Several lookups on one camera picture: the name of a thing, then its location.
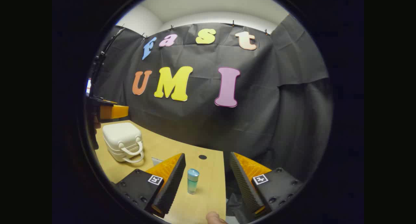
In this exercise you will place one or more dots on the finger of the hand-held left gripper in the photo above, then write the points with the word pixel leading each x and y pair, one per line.
pixel 113 112

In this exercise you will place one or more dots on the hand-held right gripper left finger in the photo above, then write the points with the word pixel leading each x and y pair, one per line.
pixel 172 185

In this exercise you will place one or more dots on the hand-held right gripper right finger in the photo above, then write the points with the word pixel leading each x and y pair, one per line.
pixel 245 188

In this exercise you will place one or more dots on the blue capped toner bottle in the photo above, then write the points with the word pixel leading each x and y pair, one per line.
pixel 192 183

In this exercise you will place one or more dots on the white suitcase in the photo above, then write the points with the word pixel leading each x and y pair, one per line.
pixel 120 136

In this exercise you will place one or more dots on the white table sticker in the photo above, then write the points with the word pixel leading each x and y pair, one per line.
pixel 157 161

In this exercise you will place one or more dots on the lit screen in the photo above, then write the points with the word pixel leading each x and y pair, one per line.
pixel 88 86

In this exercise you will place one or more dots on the black backdrop cloth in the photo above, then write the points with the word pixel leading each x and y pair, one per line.
pixel 260 120

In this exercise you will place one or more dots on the black backdrop stand pole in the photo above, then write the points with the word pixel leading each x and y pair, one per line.
pixel 112 40

